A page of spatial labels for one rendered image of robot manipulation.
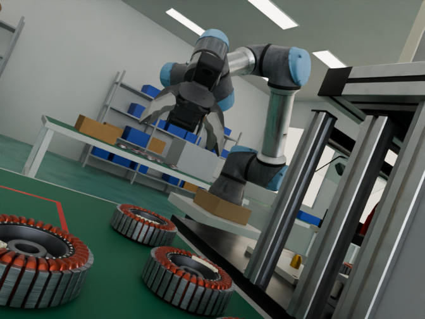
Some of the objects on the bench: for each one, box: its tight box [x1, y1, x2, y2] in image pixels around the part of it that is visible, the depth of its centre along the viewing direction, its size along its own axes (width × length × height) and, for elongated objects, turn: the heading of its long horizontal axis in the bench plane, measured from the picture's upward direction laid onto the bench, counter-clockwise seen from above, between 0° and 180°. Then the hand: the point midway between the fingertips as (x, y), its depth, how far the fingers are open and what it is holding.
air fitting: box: [330, 280, 343, 299], centre depth 55 cm, size 1×1×3 cm
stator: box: [142, 246, 235, 316], centre depth 40 cm, size 11×11×4 cm
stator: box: [110, 204, 178, 247], centre depth 57 cm, size 11×11×4 cm
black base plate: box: [170, 214, 335, 319], centre depth 74 cm, size 47×64×2 cm
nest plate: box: [246, 246, 304, 285], centre depth 69 cm, size 15×15×1 cm
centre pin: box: [290, 254, 302, 270], centre depth 69 cm, size 2×2×3 cm
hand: (181, 138), depth 57 cm, fingers open, 14 cm apart
